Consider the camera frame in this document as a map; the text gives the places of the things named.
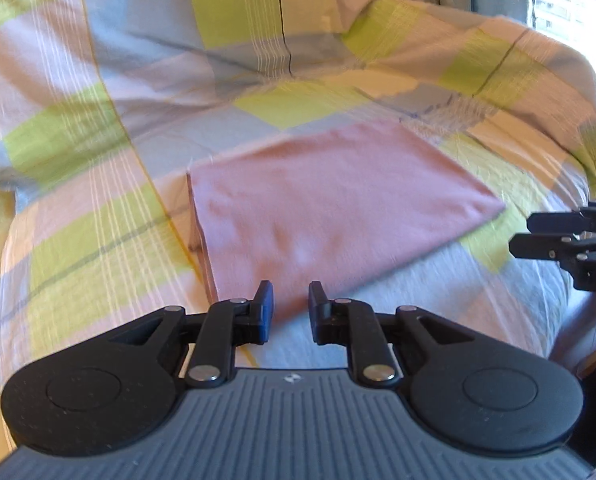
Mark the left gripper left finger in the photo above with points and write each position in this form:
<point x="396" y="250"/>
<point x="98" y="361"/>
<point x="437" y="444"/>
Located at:
<point x="216" y="334"/>

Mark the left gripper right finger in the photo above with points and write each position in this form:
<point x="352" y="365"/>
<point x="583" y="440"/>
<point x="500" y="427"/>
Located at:
<point x="353" y="324"/>

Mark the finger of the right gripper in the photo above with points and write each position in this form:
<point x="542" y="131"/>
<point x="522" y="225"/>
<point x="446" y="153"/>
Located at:
<point x="544" y="246"/>
<point x="557" y="222"/>

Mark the pink cloth garment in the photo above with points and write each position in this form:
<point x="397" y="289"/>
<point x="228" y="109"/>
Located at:
<point x="343" y="207"/>

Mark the plaid bed sheet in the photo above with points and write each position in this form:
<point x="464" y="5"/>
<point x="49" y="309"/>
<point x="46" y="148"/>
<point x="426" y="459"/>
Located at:
<point x="104" y="104"/>

